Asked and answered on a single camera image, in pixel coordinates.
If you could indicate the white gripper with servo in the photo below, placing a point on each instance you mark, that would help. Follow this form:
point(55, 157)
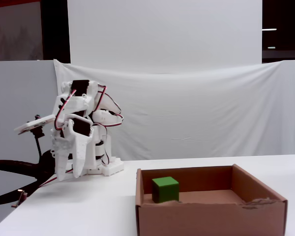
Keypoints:
point(79, 143)

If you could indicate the green cube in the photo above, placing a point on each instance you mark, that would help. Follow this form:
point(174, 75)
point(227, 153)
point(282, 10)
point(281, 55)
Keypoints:
point(166, 190)

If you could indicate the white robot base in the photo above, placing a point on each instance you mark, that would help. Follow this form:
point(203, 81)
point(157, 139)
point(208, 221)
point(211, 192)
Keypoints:
point(113, 168)

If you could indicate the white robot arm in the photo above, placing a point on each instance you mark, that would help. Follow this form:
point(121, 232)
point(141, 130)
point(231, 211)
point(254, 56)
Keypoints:
point(79, 102)

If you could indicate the brown cardboard box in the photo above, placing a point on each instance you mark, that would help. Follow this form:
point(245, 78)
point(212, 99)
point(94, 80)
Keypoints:
point(211, 218)

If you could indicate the black table clamp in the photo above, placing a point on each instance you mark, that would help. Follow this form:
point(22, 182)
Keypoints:
point(17, 165)

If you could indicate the grey partition panel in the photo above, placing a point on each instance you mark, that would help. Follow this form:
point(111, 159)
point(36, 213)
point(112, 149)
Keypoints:
point(19, 98)

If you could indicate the white draped cloth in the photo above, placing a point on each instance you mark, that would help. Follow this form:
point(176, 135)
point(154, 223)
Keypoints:
point(186, 110)

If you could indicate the white backdrop panel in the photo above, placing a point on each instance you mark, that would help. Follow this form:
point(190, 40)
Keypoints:
point(162, 32)

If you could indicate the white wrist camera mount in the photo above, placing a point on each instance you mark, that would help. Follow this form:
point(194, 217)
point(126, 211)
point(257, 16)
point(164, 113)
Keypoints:
point(38, 122)

